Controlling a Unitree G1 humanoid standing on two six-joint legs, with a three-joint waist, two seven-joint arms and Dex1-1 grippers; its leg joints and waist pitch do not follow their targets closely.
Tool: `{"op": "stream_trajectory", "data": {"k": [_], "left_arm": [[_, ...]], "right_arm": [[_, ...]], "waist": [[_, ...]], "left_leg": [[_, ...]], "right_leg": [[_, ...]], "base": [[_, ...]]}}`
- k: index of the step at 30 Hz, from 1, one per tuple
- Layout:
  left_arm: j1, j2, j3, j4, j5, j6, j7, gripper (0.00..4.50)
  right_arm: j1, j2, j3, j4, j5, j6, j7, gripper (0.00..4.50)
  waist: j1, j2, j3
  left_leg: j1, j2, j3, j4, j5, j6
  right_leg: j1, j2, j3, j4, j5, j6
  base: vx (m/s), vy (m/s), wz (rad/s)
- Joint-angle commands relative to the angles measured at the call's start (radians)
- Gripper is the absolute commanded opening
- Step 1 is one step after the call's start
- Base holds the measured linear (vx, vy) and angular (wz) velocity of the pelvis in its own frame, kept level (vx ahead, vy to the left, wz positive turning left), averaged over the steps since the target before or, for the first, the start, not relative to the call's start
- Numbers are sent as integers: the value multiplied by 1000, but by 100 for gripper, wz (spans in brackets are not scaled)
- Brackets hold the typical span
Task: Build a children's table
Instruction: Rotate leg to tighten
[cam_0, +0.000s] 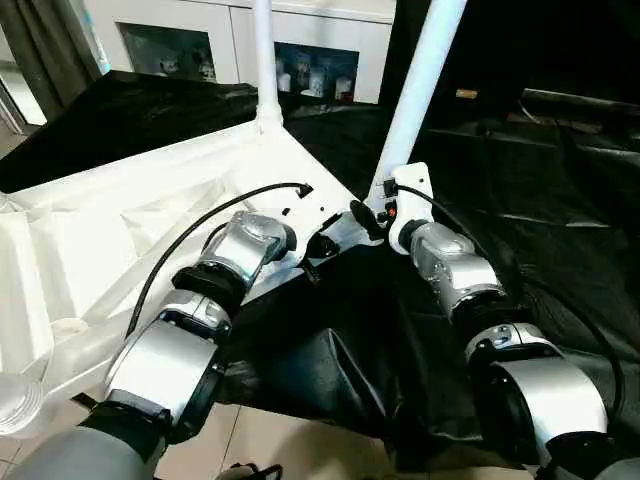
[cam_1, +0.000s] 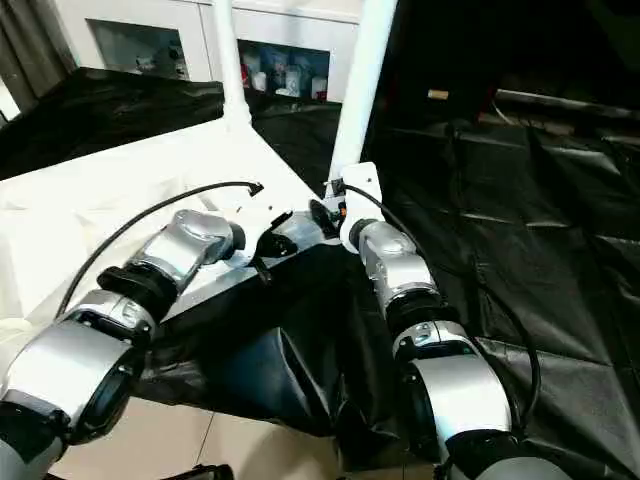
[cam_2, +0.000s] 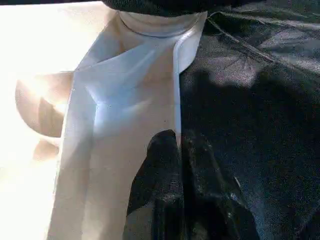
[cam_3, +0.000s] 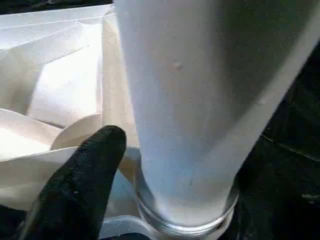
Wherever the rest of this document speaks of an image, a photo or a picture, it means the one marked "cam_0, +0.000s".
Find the black left robot foot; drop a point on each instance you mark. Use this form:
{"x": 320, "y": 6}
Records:
{"x": 250, "y": 472}

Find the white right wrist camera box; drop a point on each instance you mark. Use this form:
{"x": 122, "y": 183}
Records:
{"x": 412, "y": 185}

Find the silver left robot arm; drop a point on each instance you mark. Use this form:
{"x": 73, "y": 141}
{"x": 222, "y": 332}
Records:
{"x": 190, "y": 340}

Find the black table mat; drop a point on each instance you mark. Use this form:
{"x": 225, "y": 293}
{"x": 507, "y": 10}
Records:
{"x": 560, "y": 200}

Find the white plastic table top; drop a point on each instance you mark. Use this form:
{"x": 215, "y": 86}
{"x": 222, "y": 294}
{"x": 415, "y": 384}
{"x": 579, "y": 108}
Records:
{"x": 100, "y": 240}

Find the grey curtain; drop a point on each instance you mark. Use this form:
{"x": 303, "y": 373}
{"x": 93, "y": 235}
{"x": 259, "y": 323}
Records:
{"x": 45, "y": 45}

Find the small yellow label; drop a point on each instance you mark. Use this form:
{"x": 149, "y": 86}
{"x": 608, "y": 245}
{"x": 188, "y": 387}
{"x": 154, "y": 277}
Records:
{"x": 466, "y": 94}

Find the white glass door cabinet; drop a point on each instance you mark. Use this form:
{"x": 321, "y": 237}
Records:
{"x": 200, "y": 40}

